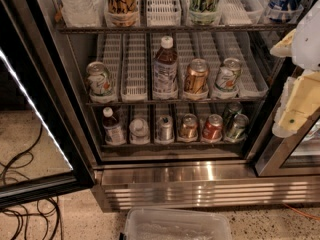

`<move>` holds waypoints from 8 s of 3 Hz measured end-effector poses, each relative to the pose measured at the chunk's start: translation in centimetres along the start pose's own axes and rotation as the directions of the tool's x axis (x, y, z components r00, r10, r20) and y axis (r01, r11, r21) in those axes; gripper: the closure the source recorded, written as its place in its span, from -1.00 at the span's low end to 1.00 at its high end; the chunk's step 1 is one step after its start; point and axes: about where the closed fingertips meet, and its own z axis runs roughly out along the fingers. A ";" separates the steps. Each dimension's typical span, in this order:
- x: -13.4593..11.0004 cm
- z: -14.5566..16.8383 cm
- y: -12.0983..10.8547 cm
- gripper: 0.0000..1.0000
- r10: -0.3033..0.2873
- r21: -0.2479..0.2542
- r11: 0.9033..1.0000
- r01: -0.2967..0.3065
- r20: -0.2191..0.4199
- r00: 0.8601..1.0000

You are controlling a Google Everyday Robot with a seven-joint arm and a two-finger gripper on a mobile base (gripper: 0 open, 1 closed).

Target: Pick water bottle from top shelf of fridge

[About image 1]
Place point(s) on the bronze can bottom shelf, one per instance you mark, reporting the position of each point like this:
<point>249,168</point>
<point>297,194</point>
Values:
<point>188,127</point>

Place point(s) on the clear plastic water bottle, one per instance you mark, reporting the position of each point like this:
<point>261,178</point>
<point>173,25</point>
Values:
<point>82,13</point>

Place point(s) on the green can rear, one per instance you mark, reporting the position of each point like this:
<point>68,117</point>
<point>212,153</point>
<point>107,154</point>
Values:
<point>231,109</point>

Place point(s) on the white shelf tray empty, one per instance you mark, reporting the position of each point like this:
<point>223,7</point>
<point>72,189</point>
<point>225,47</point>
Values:
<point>163,12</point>

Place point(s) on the stainless steel display fridge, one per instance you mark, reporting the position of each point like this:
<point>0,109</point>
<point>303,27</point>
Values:
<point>179,174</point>

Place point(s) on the green can front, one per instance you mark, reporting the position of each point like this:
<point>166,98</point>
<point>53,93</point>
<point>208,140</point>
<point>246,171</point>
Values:
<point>236,128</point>

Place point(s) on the clear plastic storage bin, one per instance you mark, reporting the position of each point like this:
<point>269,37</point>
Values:
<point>174,224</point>

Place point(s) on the tall green drink can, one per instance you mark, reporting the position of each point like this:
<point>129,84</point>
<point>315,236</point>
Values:
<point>203,12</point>

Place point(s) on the red can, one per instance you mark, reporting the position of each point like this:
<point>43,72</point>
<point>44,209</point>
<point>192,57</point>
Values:
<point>212,130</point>

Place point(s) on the small brown tea bottle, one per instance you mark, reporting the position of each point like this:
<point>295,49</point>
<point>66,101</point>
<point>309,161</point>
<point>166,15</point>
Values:
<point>114,133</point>

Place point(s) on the white green can right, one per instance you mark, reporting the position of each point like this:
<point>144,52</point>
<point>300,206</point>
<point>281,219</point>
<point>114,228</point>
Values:
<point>225,85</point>

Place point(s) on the open glass fridge door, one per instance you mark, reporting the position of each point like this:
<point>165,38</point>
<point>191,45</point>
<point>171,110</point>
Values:
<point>43,148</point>

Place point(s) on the closed glass fridge door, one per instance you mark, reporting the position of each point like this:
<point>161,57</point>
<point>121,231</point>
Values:
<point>291,156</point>

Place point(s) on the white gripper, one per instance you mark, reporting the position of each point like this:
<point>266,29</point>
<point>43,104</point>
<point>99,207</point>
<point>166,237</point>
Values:
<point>308,45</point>

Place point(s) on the copper gold can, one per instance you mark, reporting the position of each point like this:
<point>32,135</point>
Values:
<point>196,77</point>

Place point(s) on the brown tea bottle white cap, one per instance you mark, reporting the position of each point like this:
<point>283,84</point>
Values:
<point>165,66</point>

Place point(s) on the white capped bottle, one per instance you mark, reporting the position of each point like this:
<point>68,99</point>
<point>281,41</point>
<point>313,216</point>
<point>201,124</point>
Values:
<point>139,132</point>

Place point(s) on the white green can left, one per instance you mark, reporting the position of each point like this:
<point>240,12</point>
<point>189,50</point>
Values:
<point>99,82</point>

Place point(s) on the silver can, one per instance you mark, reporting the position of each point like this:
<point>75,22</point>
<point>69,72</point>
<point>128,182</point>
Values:
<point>165,129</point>

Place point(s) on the white green can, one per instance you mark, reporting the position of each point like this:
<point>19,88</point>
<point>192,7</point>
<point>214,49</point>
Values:
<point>99,82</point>
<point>225,85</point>

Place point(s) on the blue white drink can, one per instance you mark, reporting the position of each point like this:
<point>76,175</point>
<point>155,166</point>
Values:
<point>282,10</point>

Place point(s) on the tall orange drink can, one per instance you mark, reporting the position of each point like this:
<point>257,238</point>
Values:
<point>122,13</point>

